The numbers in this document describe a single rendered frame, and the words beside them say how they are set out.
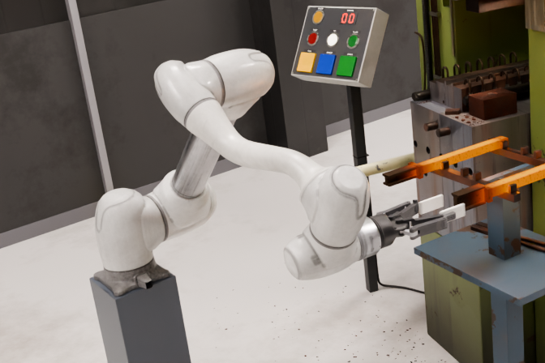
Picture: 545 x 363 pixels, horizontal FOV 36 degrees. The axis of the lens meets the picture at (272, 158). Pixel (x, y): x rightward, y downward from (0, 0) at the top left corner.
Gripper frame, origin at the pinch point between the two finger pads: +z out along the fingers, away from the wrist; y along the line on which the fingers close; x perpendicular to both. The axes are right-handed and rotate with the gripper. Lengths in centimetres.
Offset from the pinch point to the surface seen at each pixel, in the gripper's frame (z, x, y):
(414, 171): 9.9, 0.2, -23.5
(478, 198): 10.0, -0.6, 0.4
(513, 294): 15.4, -26.0, 5.5
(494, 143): 36.5, 0.9, -22.8
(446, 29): 73, 19, -85
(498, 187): 15.6, 0.9, 1.2
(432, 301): 52, -76, -75
